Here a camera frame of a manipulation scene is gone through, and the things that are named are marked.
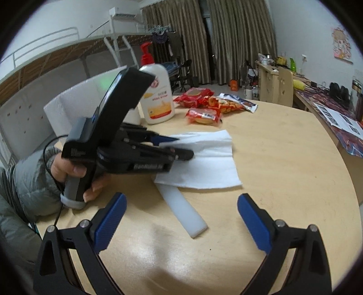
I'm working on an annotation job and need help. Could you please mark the black headphones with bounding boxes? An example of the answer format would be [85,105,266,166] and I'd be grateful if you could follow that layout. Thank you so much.
[329,82,351,107]

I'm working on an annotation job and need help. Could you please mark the printed paper sheet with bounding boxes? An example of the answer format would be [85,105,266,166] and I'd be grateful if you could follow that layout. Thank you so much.
[313,102,363,134]

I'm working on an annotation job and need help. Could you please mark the person's left forearm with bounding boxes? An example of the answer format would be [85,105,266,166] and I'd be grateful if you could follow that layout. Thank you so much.
[8,146,65,224]

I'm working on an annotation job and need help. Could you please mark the person's left hand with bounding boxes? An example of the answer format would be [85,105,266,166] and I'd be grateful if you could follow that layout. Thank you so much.
[51,155,110,203]

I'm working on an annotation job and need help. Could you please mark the person's grey jacket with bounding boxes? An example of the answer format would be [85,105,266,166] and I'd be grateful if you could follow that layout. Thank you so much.
[0,167,44,284]

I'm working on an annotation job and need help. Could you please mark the white foam box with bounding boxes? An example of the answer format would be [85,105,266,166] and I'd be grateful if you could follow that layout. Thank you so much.
[44,65,142,137]

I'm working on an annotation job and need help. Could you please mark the steel thermos flask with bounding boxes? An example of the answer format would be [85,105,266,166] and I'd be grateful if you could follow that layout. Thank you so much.
[352,79,363,120]

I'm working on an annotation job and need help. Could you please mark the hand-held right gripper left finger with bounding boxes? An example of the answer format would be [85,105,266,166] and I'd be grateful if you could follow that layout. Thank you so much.
[33,192,128,295]

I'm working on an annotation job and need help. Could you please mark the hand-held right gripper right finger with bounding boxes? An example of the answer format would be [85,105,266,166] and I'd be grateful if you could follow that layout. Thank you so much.
[237,193,332,295]

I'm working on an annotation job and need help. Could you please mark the white foam strip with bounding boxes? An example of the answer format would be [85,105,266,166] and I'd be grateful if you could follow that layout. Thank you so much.
[157,183,208,238]

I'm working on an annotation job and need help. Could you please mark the red bread snack packet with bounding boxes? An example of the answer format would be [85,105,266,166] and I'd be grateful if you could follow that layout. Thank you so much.
[186,108,222,125]

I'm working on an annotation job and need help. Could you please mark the dark hanging garment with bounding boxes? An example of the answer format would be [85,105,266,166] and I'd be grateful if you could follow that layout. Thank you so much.
[152,30,182,57]

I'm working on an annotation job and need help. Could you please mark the light wooden desk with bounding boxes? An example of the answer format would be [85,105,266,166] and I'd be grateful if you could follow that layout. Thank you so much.
[255,60,312,111]

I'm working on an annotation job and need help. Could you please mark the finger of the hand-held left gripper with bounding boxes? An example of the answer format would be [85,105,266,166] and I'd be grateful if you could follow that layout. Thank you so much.
[129,143,196,166]
[121,125,181,145]

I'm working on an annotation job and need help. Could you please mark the large red snack packet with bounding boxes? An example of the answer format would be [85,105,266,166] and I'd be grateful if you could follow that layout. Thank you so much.
[174,87,214,108]

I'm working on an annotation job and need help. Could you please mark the white tissue paper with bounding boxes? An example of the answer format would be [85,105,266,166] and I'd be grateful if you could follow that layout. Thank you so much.
[155,130,244,190]

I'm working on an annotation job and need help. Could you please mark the metal bunk bed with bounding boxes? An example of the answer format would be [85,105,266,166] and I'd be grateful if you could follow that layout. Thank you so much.
[0,27,134,95]
[125,23,182,78]

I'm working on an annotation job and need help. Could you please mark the white air conditioner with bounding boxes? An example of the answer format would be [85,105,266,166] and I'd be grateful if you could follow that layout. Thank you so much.
[109,6,142,20]

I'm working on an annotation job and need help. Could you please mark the pink wall poster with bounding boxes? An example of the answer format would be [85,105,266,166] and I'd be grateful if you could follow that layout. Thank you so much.
[331,26,355,64]

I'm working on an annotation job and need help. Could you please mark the lotion bottle with red pump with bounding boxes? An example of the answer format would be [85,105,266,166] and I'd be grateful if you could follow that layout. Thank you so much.
[139,42,176,125]

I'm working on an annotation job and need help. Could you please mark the light wooden chair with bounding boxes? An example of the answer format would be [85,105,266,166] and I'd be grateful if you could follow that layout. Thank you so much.
[276,66,294,108]

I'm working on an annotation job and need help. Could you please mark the black folding chair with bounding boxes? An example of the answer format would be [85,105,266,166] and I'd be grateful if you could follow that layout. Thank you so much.
[172,59,193,93]

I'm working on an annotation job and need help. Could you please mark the patterned dark tablecloth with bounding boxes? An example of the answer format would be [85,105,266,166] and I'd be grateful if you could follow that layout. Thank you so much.
[293,85,363,158]

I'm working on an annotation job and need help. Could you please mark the dark blue snack packet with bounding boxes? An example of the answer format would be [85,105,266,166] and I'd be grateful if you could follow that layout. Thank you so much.
[220,93,259,113]

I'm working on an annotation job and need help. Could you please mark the brown curtain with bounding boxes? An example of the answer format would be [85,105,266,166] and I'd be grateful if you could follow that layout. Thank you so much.
[207,0,277,86]
[142,0,212,84]

